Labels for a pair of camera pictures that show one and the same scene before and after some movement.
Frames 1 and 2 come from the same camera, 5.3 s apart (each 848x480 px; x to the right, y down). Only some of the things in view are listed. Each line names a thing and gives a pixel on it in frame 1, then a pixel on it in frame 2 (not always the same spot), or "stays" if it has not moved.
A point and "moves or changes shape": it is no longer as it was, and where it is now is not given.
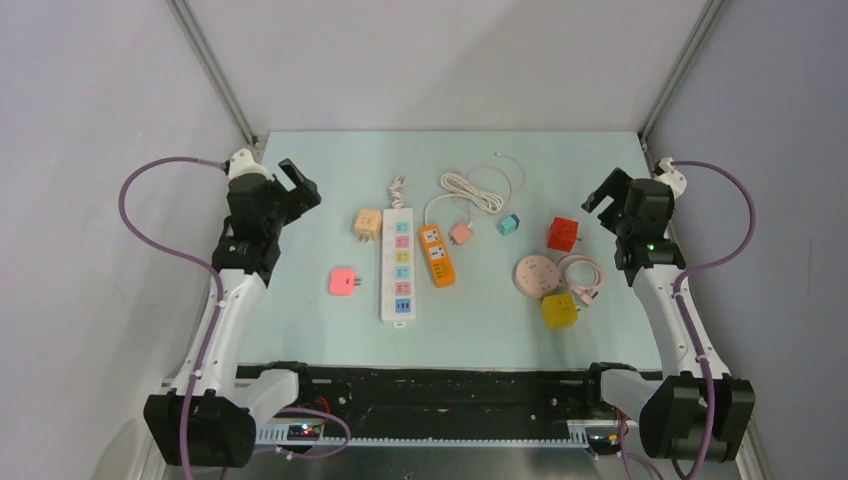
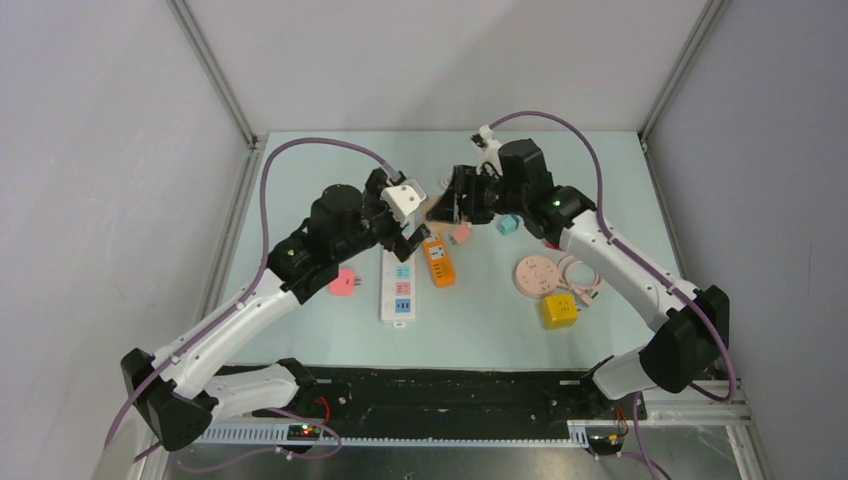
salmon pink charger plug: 461,233 stays
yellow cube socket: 559,311 stays
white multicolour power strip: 398,270 stays
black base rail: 343,405 stays
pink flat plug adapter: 342,281 stays
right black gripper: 615,186 → 467,182
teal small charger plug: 509,224 stays
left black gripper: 303,198 → 371,197
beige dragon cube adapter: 368,225 moves or changes shape
